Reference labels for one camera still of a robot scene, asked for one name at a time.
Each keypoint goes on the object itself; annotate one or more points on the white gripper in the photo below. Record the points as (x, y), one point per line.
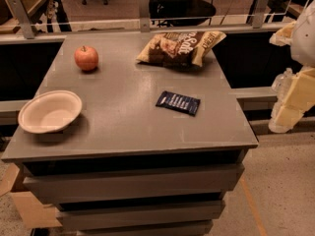
(304, 36)

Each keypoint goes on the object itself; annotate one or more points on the brown chip bag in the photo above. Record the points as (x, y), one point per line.
(181, 50)

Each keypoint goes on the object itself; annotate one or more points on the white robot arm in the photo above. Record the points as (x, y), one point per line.
(302, 50)

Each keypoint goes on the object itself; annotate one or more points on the red apple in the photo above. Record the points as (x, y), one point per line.
(86, 58)

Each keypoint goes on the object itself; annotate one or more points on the dark blue snack packet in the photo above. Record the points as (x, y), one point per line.
(178, 102)

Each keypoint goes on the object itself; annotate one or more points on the black round stool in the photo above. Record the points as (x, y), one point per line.
(180, 13)

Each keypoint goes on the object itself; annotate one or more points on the grey drawer cabinet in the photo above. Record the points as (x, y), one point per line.
(126, 167)

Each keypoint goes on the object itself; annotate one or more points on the white paper bowl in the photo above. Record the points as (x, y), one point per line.
(50, 112)

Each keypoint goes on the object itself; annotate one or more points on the metal railing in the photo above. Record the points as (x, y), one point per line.
(133, 15)

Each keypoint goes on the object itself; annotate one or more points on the cardboard box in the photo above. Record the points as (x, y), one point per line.
(32, 212)

